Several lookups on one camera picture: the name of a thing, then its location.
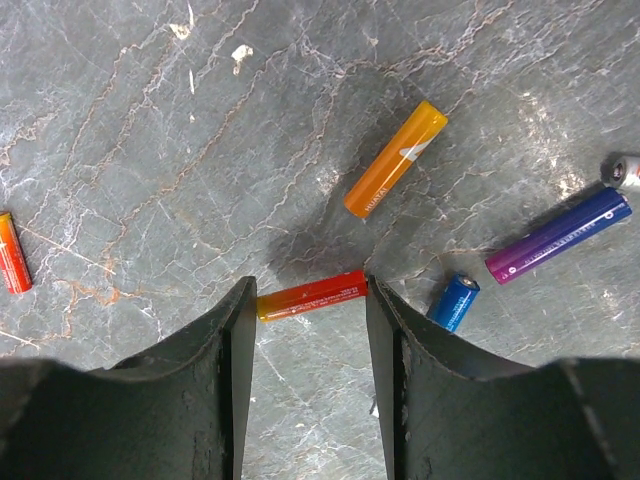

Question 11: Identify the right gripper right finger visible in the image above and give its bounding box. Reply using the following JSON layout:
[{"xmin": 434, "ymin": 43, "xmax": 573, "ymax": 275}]
[{"xmin": 366, "ymin": 276, "xmax": 532, "ymax": 479}]

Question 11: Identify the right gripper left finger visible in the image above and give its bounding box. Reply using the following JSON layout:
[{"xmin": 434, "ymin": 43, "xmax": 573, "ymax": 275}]
[{"xmin": 112, "ymin": 276, "xmax": 257, "ymax": 479}]

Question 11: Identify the red yellow battery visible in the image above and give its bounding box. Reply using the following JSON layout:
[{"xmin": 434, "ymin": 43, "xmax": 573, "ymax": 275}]
[{"xmin": 257, "ymin": 270, "xmax": 368, "ymax": 322}]

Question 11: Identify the blue battery near right gripper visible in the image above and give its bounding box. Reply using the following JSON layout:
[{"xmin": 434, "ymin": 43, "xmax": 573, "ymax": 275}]
[{"xmin": 428, "ymin": 273, "xmax": 481, "ymax": 332}]

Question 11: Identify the red orange battery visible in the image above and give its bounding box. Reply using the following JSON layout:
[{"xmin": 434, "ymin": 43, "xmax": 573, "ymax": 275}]
[{"xmin": 0, "ymin": 211, "xmax": 32, "ymax": 294}]

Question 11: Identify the purple battery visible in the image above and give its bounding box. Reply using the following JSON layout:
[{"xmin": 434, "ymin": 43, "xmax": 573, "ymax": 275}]
[{"xmin": 485, "ymin": 187, "xmax": 632, "ymax": 285}]

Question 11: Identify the black battery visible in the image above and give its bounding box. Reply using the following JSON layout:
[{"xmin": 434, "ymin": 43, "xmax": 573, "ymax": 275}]
[{"xmin": 601, "ymin": 153, "xmax": 640, "ymax": 192}]

